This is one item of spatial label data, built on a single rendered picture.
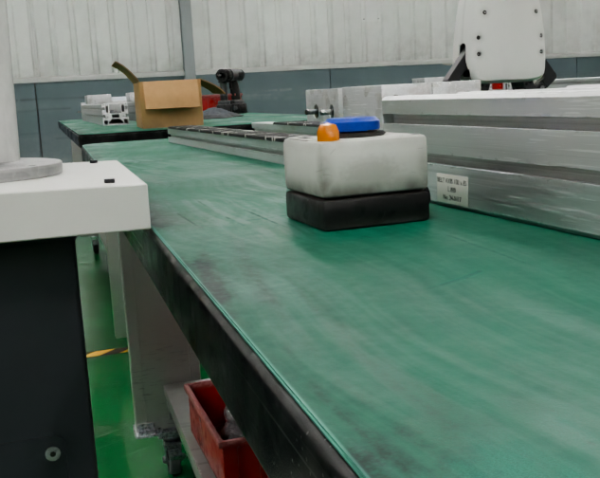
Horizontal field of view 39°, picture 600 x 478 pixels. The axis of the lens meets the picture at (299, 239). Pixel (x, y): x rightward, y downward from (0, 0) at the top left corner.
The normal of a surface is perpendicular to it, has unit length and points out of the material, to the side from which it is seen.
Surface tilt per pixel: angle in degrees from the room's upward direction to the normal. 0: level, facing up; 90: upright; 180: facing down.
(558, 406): 0
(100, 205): 90
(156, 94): 63
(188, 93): 69
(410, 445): 0
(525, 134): 90
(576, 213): 90
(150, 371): 90
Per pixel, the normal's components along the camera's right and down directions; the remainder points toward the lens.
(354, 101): -0.94, 0.11
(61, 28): 0.28, 0.15
